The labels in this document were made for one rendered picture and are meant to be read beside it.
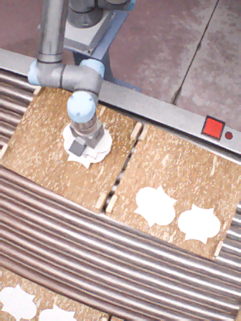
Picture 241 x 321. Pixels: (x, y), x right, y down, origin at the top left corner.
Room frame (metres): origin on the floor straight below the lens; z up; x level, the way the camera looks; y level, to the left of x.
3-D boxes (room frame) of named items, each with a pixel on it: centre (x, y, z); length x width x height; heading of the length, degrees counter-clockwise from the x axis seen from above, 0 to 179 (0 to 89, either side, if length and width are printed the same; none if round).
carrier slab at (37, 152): (0.46, 0.18, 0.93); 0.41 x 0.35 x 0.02; 60
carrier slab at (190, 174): (0.26, -0.20, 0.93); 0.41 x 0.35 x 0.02; 62
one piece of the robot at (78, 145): (0.44, 0.11, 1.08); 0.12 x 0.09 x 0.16; 143
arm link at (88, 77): (0.56, 0.09, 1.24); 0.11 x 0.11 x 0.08; 76
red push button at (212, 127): (0.48, -0.34, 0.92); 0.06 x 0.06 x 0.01; 64
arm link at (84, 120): (0.46, 0.10, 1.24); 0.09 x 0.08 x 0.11; 166
